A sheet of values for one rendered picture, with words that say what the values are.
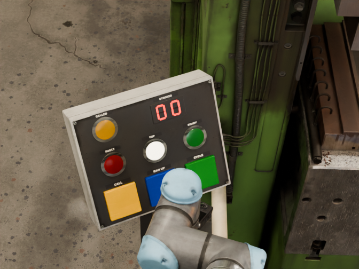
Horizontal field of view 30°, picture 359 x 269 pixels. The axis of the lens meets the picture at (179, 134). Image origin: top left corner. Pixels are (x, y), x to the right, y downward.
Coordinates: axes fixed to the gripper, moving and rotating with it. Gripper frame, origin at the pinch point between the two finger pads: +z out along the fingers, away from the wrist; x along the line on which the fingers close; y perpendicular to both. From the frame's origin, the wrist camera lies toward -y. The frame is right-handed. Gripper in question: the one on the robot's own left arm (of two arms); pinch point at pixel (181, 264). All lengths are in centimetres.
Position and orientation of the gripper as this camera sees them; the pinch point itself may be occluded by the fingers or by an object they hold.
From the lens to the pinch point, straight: 153.9
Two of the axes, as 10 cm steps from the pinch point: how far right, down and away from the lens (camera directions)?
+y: -4.3, 6.9, -5.8
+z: -0.2, 6.4, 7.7
